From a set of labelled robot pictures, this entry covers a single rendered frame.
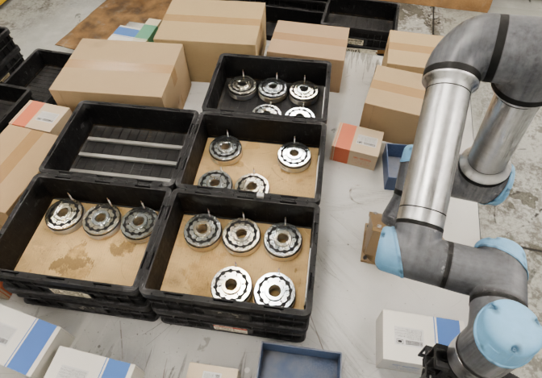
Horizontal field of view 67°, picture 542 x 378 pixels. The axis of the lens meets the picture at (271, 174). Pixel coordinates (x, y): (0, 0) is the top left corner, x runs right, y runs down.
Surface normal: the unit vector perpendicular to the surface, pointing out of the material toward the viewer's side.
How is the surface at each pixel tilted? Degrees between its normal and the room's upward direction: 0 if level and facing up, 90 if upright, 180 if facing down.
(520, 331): 4
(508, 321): 4
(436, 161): 24
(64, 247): 0
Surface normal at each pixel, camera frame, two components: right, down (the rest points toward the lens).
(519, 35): -0.30, -0.12
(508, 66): -0.37, 0.66
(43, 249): -0.01, -0.60
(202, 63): -0.12, 0.79
